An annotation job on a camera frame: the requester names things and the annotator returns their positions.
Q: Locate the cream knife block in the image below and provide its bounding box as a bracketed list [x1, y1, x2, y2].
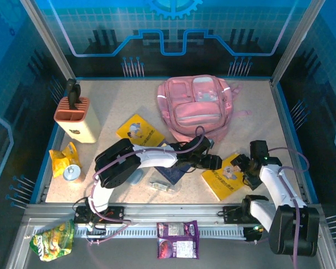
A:
[53, 96, 99, 144]

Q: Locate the aluminium front beam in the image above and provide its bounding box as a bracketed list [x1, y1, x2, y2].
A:
[24, 203, 324, 221]

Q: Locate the grey-blue pencil case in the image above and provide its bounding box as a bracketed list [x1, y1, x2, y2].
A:
[130, 169, 144, 186]

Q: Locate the clear plastic supplies bag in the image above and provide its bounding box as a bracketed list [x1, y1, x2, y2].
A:
[148, 175, 183, 194]

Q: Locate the dark blue book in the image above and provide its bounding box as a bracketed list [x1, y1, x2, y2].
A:
[155, 141, 187, 185]

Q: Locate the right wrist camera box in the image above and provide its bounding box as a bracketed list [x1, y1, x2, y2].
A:
[250, 140, 269, 160]

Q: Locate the metal can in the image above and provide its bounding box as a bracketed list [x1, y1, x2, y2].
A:
[63, 164, 82, 183]

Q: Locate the pink backpack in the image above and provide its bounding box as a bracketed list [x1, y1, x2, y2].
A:
[156, 74, 253, 143]

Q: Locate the yellow cartoon book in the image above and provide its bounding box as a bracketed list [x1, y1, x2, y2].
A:
[116, 113, 166, 147]
[200, 153, 249, 202]

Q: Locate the yellow snack bag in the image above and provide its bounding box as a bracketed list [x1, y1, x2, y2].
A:
[49, 142, 82, 179]

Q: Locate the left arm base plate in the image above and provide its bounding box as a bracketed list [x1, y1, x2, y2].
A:
[73, 206, 126, 224]

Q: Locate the aluminium frame post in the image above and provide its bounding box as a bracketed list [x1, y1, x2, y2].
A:
[19, 0, 76, 82]
[270, 0, 327, 85]

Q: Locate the slotted cable tray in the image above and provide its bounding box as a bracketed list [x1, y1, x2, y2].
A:
[72, 225, 247, 239]

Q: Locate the purple snack packet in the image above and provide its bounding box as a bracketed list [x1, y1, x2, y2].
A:
[156, 220, 199, 260]

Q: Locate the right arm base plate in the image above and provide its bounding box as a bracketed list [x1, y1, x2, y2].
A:
[222, 206, 274, 224]

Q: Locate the green snack bag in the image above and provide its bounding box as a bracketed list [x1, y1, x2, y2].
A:
[29, 220, 75, 262]

